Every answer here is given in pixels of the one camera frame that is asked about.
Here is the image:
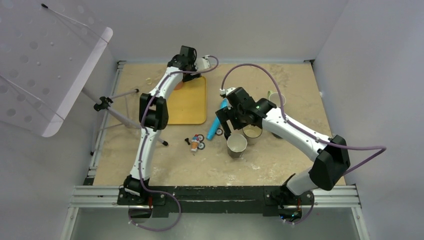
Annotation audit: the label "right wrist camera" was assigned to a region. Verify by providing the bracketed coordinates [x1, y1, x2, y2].
[219, 87, 236, 98]

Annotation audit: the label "blue toy microphone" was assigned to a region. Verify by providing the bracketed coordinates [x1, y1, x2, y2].
[206, 98, 228, 141]

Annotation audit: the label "cream mug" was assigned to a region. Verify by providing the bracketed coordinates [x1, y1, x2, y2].
[242, 125, 263, 146]

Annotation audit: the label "yellow tray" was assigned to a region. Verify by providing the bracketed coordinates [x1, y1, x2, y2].
[167, 76, 207, 125]

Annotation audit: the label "pink mug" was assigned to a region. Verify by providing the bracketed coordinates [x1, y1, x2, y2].
[174, 81, 184, 91]

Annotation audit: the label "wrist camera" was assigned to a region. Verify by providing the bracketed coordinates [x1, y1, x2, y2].
[194, 57, 211, 72]
[219, 87, 236, 98]

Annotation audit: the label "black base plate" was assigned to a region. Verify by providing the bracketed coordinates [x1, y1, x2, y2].
[117, 185, 313, 218]

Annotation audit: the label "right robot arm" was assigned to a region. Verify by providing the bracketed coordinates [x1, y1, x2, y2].
[215, 87, 350, 204]

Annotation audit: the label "black mug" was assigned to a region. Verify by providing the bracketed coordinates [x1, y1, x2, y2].
[226, 133, 248, 159]

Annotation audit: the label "tripod stand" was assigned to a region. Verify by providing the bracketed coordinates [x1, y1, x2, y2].
[81, 87, 169, 156]

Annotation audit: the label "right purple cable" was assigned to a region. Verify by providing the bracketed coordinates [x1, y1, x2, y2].
[220, 63, 387, 226]

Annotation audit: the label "poker chip by microphone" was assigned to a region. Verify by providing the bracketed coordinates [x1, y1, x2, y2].
[215, 128, 224, 136]

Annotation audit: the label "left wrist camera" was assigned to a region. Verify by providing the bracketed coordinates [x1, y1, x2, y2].
[194, 57, 211, 72]

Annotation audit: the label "ice cream cone toy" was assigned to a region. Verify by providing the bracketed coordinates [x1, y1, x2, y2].
[190, 135, 200, 152]

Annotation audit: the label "light green mug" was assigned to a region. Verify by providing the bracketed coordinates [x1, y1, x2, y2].
[267, 91, 286, 107]

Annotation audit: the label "poker chip 100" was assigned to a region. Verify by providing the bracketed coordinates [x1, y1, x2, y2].
[195, 134, 205, 142]

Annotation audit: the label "white perforated panel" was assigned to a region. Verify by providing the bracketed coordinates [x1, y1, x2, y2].
[0, 0, 113, 138]

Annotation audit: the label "poker chip 50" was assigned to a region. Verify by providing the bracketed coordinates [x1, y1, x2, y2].
[197, 142, 206, 150]

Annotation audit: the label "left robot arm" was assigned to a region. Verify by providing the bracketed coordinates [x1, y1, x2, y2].
[123, 45, 201, 205]

